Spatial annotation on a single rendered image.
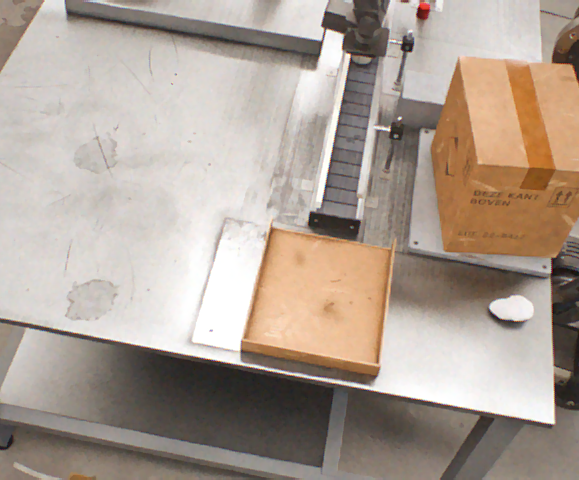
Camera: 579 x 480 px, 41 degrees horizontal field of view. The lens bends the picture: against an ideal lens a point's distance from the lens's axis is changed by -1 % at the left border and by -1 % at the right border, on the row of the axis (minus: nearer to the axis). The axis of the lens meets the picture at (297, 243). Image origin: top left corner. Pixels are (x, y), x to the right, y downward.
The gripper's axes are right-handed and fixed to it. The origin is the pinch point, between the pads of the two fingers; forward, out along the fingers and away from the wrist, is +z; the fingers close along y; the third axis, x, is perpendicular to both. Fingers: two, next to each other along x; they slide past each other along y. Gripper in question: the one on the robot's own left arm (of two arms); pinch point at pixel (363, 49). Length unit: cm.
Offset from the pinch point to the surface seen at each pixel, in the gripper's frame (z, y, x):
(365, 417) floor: 47, -19, 95
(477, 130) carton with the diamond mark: -39, -23, 22
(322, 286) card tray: -29, 0, 56
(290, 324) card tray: -35, 5, 64
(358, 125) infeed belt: -7.1, -1.6, 19.3
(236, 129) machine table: -5.0, 25.8, 24.4
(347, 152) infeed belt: -12.5, -0.1, 26.5
